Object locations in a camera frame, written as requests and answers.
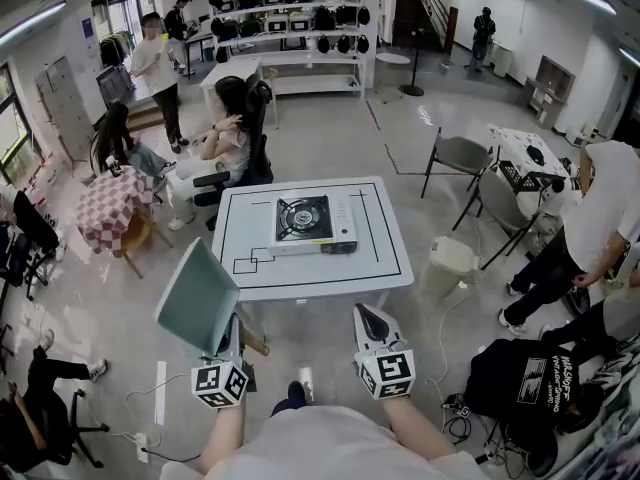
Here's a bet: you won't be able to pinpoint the white table with black lines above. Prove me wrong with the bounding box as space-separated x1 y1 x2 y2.
211 176 416 304

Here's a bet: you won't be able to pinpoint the wooden chair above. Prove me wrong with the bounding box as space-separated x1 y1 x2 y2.
119 211 174 280

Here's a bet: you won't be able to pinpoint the white long table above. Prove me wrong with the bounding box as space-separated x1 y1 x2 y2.
198 57 265 120

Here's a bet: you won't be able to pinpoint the staircase with red railing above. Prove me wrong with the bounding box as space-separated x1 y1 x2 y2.
398 0 460 55

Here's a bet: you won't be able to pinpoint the grey locker cabinet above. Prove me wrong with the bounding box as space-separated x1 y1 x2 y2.
33 56 97 163

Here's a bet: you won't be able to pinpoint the white portable gas stove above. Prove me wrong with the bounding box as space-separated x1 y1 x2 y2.
267 194 360 258

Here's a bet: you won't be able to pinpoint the black plastic basket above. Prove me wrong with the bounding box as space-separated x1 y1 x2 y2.
498 159 542 193

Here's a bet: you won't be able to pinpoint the white trash bin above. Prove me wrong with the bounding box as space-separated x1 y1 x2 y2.
421 235 482 302

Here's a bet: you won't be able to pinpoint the white cable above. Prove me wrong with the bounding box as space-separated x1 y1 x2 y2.
423 272 482 390

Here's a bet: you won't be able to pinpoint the grey chair black legs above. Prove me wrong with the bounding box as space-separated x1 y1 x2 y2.
420 127 497 200
451 169 542 272

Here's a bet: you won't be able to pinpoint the checkered tablecloth table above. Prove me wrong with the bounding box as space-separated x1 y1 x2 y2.
74 164 162 260

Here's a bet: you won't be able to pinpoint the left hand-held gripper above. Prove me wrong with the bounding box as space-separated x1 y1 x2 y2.
190 312 250 410

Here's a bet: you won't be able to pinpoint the wooden shelf cabinet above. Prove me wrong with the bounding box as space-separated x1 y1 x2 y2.
523 54 577 130

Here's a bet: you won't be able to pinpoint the white shelf unit with bags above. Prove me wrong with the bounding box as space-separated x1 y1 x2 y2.
206 0 380 101

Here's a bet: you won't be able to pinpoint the clothes rack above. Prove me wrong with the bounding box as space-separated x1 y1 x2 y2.
98 28 137 70

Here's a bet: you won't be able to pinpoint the person's dark blue shoe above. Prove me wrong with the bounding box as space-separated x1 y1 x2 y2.
271 380 312 418

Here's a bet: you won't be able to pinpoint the bundle of black cables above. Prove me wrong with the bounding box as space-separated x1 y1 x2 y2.
439 391 506 462

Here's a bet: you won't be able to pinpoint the black floor stand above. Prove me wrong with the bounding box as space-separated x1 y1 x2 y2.
398 27 427 98

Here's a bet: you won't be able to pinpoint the grey suitcase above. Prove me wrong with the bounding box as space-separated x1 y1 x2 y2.
95 64 135 110

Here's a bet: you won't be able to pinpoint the black swivel chair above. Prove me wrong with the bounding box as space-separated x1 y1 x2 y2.
0 189 67 303
0 386 110 471

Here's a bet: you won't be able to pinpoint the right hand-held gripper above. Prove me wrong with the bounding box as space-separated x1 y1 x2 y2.
353 303 417 401

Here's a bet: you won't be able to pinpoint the black office chair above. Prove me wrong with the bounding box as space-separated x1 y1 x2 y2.
191 72 277 233

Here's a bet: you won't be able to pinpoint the person's white shirt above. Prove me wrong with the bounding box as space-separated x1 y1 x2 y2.
158 404 492 480

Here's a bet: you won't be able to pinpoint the table with patterned white cloth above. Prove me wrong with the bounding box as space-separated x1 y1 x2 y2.
486 123 572 180

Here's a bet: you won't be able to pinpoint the person's right forearm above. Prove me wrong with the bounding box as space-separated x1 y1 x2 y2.
383 394 457 465

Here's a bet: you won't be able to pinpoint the person's left forearm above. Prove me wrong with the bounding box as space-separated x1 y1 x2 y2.
197 401 247 475

